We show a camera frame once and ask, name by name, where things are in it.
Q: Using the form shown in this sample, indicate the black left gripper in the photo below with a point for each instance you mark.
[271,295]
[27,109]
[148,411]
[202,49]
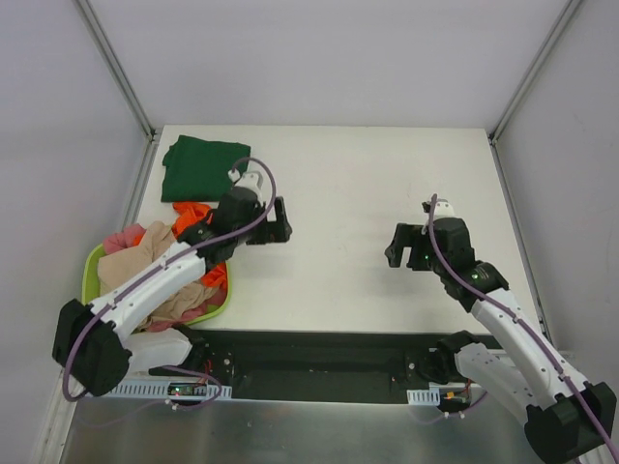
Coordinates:
[263,228]

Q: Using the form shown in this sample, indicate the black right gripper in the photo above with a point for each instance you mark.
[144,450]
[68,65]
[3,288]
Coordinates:
[417,247]

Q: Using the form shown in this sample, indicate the dark green t-shirt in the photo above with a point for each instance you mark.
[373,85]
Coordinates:
[197,170]

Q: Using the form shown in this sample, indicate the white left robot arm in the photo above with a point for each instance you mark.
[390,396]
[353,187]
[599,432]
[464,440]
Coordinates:
[98,344]

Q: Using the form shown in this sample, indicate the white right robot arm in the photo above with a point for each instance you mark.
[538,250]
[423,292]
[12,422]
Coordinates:
[563,414]

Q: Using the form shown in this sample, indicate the orange t-shirt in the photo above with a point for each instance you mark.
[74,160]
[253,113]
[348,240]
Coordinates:
[193,215]

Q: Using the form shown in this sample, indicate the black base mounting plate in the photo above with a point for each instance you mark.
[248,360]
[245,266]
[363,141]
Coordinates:
[366,368]

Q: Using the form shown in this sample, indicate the pink t-shirt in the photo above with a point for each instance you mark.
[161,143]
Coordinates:
[122,240]

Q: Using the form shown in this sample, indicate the beige t-shirt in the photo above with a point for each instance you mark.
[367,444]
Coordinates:
[118,267]

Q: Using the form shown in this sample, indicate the lime green plastic basket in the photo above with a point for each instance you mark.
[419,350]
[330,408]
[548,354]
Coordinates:
[90,290]

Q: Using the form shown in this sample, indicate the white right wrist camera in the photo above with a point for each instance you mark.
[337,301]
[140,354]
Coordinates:
[440,208]

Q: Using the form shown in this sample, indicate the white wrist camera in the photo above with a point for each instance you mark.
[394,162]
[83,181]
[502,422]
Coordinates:
[440,208]
[250,180]

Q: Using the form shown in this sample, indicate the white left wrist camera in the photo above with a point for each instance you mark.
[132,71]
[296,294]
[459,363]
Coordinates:
[250,180]

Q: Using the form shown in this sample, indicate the right white cable duct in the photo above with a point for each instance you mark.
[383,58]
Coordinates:
[429,397]

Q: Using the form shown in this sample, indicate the white cable duct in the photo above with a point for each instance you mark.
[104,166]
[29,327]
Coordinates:
[173,390]
[429,397]

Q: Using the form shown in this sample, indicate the left white cable duct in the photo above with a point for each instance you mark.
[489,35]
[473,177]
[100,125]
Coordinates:
[173,390]

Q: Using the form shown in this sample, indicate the left aluminium frame post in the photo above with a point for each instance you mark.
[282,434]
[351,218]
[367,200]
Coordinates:
[103,44]

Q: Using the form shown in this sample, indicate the aluminium frame post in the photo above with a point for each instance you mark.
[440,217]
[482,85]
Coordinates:
[103,44]
[558,29]

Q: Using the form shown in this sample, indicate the right aluminium frame post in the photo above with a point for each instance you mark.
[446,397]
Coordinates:
[558,29]

